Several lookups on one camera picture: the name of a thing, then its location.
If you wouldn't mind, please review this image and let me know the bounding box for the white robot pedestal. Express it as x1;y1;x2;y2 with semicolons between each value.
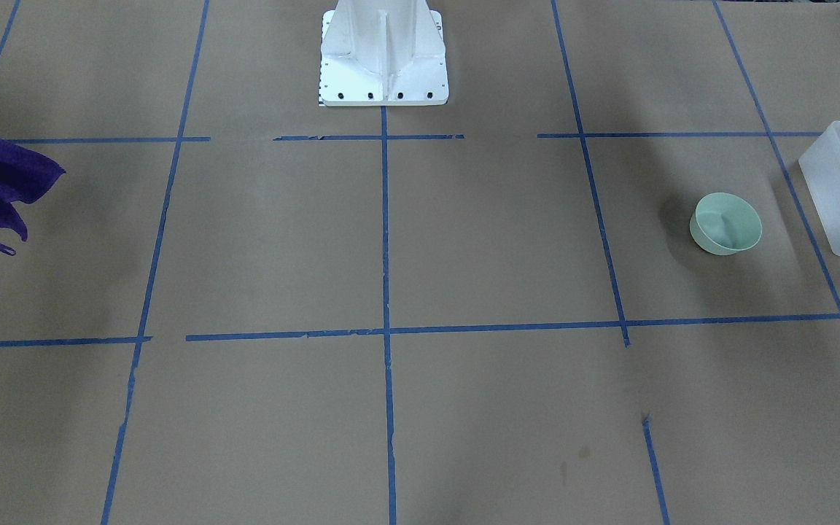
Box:
318;1;450;107

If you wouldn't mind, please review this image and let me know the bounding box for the pale green bowl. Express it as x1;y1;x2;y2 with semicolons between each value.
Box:
689;192;763;256

